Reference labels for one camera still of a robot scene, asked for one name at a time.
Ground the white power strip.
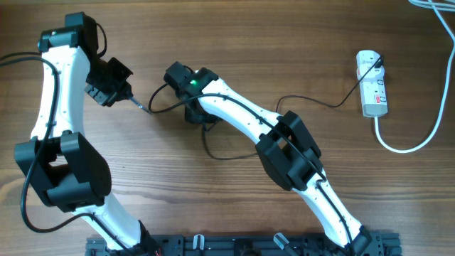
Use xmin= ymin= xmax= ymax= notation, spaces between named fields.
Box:
xmin=356 ymin=50 xmax=388 ymax=118

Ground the white power strip cord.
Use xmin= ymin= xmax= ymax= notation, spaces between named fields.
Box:
xmin=373 ymin=0 xmax=455 ymax=154

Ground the black charging cable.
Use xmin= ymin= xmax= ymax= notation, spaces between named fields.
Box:
xmin=200 ymin=55 xmax=385 ymax=161

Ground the smartphone with blue screen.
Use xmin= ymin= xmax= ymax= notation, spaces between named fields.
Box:
xmin=129 ymin=97 xmax=151 ymax=114

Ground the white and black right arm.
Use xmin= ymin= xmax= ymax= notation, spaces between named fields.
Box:
xmin=164 ymin=62 xmax=372 ymax=255

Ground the white charger adapter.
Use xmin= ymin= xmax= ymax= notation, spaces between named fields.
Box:
xmin=356 ymin=63 xmax=385 ymax=82

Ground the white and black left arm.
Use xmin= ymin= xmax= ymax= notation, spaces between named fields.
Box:
xmin=14 ymin=12 xmax=161 ymax=255

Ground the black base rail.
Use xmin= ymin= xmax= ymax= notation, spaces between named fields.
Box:
xmin=84 ymin=233 xmax=402 ymax=256

